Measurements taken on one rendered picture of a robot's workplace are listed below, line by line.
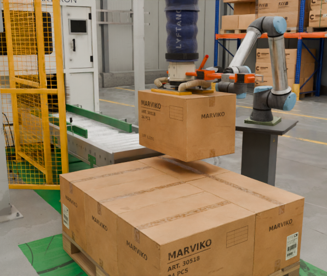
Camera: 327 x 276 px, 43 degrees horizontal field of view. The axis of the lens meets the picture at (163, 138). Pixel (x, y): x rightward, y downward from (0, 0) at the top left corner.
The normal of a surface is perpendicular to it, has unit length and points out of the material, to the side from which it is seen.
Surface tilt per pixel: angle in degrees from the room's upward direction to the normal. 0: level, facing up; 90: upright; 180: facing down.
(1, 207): 90
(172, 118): 90
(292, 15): 90
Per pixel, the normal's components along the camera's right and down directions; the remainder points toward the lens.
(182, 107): -0.84, 0.12
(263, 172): -0.50, 0.20
